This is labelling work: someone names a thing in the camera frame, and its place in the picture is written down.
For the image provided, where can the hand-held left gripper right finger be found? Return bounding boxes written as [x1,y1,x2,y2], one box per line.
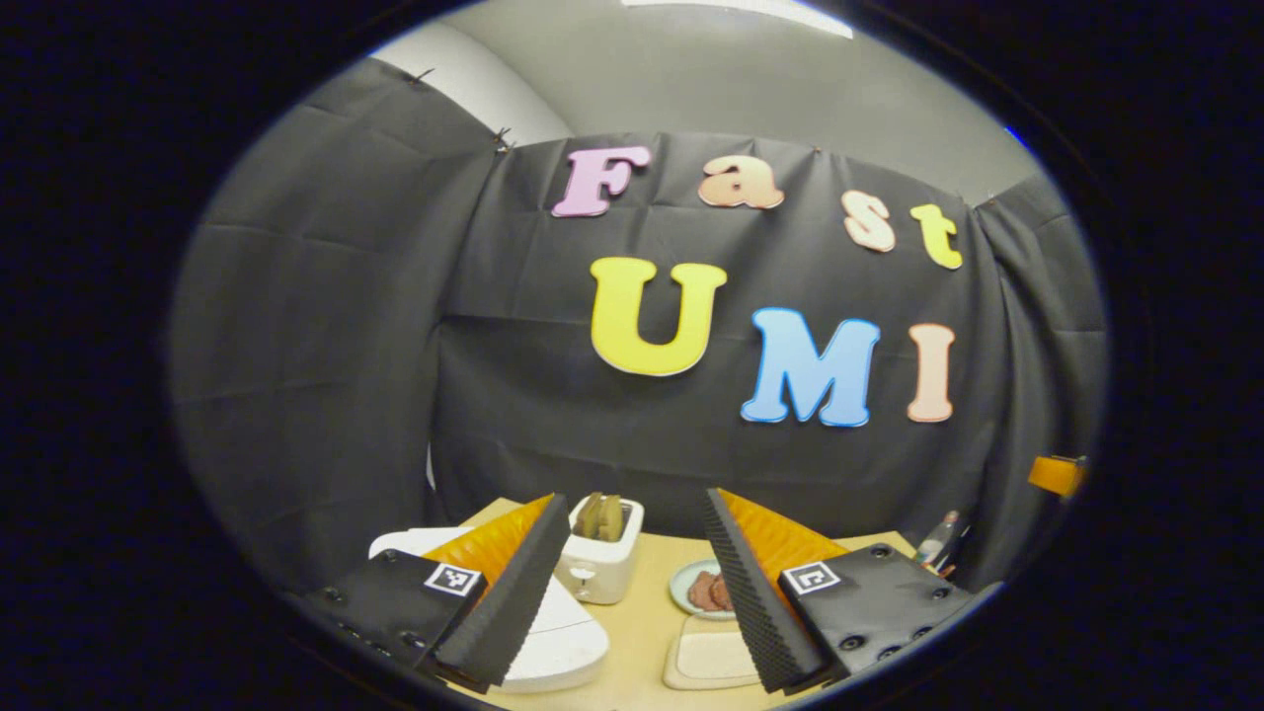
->
[703,487,988,692]

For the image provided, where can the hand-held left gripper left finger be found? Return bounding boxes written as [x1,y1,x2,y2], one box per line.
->
[296,492,572,694]

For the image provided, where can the white rice cooker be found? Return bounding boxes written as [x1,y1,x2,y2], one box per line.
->
[368,526,610,694]

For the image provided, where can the brown meat slices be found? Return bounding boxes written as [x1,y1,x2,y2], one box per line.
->
[688,571,734,613]

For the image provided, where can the cream cutting board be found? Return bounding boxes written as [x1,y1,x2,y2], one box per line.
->
[663,617,761,690]

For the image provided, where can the pale green plate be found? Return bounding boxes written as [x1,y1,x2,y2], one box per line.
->
[670,560,737,620]

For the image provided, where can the white toaster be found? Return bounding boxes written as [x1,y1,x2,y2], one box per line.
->
[555,497,645,605]

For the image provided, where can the brown bread slices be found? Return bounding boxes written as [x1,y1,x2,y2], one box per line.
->
[575,492,625,542]

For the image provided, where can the clear plastic bottle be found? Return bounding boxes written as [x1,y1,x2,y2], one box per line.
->
[915,510,961,566]

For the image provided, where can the black backdrop cloth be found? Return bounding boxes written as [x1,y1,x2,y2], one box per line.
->
[168,57,1109,593]

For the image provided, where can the ceiling light panel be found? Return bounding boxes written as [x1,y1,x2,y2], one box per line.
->
[622,0,855,39]

